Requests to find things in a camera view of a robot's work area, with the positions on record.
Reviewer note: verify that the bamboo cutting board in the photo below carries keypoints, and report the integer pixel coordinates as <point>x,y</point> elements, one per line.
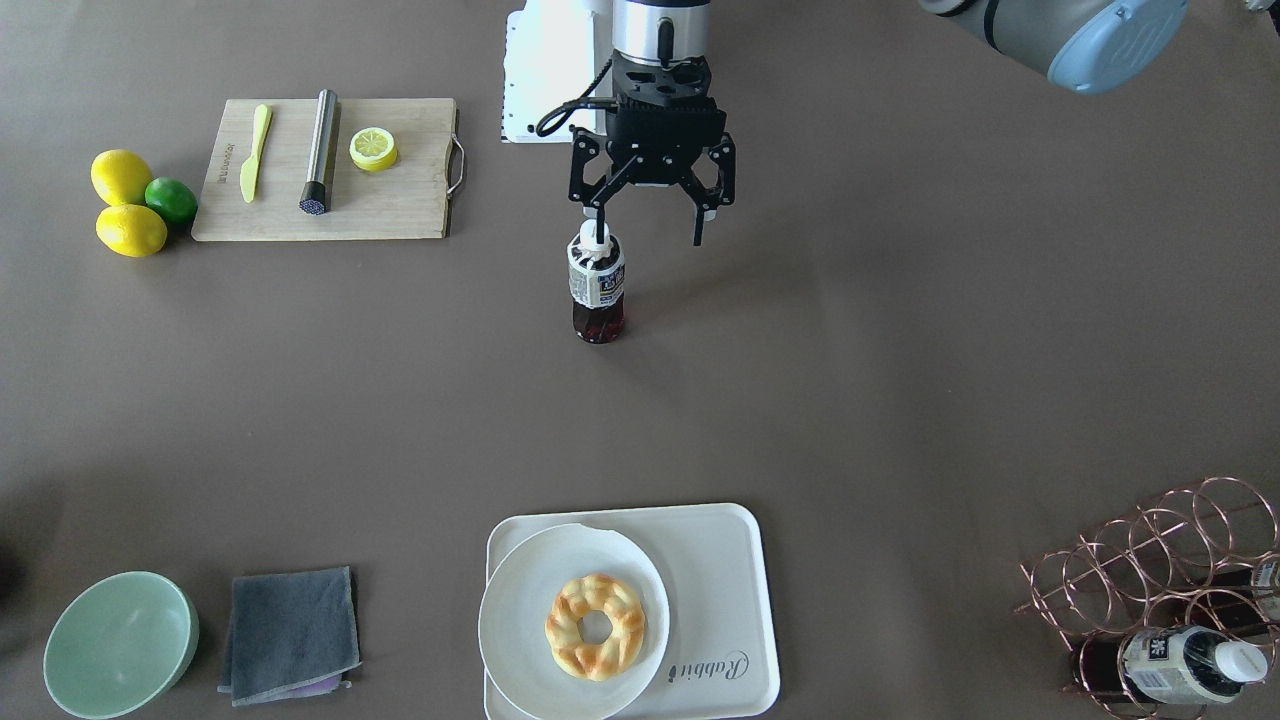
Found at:
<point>408,201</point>

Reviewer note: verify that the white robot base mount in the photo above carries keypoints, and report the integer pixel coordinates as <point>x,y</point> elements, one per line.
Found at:
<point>550,70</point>

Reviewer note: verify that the copper wire bottle rack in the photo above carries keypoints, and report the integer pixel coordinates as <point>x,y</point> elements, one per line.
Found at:
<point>1203,553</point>

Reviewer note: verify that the lower tea bottle in rack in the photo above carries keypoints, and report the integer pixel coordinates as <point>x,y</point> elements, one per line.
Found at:
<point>1180,665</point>

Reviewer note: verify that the braided ring donut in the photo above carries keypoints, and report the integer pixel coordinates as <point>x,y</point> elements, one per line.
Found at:
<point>595,627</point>

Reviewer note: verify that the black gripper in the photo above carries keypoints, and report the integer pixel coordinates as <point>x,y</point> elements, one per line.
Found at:
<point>586,163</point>

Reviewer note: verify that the yellow plastic knife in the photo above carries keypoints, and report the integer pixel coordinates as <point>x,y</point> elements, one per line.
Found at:
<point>249,172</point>

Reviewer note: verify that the mint green bowl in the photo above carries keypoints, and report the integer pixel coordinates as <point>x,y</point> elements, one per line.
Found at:
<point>119,645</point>

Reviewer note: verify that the green lime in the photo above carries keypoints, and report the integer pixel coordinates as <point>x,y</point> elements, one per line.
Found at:
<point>173,200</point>

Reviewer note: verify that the steel muddler black tip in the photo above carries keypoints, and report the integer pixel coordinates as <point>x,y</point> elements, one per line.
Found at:
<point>316,196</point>

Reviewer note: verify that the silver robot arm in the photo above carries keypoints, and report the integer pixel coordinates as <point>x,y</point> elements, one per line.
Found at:
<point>1088,47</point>

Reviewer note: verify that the whole lemon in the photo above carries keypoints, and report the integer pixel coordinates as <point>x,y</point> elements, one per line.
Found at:
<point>120,177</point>
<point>132,230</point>

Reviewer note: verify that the tea bottle white cap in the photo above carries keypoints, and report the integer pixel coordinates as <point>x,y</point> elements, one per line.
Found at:
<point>596,277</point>

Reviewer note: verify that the grey folded cloth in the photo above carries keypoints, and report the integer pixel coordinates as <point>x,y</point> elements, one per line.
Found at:
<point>290,635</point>

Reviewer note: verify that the lower whole lemon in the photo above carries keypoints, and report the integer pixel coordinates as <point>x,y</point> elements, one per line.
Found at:
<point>132,230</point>

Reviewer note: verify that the white round plate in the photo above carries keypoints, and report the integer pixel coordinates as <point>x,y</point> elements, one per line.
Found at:
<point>519,598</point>

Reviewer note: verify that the halved lemon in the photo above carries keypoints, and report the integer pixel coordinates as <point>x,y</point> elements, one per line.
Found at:
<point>373,149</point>

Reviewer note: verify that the upper whole lemon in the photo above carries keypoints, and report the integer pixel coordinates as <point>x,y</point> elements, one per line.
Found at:
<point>120,177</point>

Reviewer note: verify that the white serving tray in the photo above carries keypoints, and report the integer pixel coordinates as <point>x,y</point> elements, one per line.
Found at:
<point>721,659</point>

